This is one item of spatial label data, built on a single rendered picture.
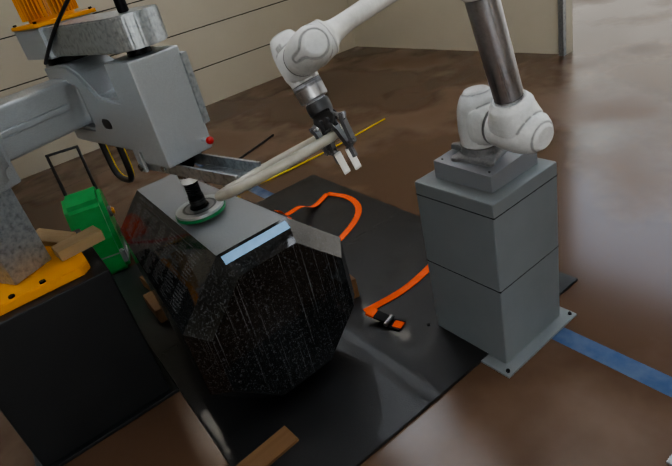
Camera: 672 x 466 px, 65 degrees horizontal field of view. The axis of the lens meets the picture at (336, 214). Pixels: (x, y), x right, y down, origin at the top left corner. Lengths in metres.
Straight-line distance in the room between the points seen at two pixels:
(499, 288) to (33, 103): 2.06
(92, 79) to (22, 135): 0.36
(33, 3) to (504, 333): 2.39
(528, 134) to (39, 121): 1.95
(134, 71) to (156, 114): 0.17
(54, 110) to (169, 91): 0.65
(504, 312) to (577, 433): 0.50
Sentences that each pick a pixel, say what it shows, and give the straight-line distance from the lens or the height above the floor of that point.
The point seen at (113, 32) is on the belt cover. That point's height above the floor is 1.63.
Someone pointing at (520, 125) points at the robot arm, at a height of 1.08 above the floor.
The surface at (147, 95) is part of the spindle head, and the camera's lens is 2.09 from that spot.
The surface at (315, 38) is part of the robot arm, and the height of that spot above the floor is 1.55.
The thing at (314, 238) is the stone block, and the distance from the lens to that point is 2.23.
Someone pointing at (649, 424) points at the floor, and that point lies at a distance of 2.33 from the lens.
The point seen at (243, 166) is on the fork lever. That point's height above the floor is 1.08.
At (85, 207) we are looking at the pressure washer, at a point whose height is 0.50.
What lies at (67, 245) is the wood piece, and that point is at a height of 0.83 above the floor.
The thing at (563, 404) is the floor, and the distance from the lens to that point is 2.34.
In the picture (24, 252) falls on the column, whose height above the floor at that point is 0.88.
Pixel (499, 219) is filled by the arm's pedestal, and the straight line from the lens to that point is 2.03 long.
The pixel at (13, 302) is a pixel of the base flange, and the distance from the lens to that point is 2.48.
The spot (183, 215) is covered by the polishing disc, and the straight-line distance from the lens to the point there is 2.34.
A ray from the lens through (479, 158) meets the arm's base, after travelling 2.10.
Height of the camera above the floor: 1.78
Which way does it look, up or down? 28 degrees down
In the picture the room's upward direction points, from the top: 14 degrees counter-clockwise
